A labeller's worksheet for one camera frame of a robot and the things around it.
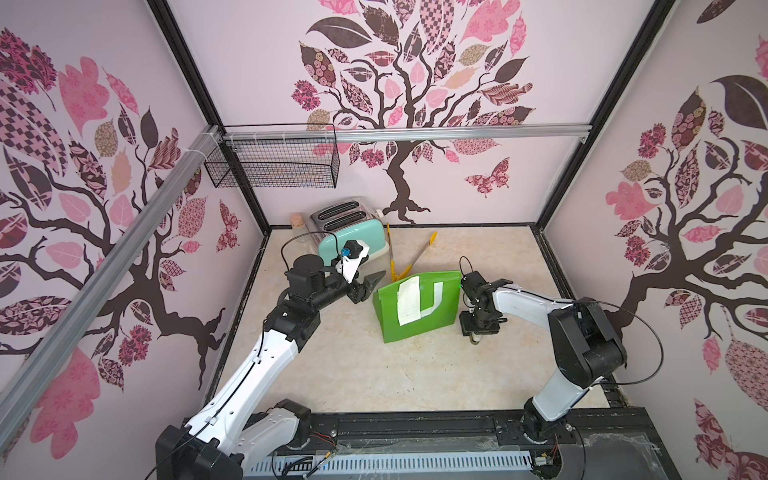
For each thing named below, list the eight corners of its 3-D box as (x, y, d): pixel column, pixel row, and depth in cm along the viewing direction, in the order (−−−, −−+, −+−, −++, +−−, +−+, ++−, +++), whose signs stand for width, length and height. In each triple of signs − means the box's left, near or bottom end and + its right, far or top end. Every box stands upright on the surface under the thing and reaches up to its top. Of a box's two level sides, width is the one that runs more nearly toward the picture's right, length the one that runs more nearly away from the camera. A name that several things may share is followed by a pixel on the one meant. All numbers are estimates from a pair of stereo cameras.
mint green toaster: (322, 271, 107) (312, 237, 93) (320, 240, 117) (310, 205, 103) (386, 260, 110) (385, 226, 96) (378, 231, 120) (377, 196, 106)
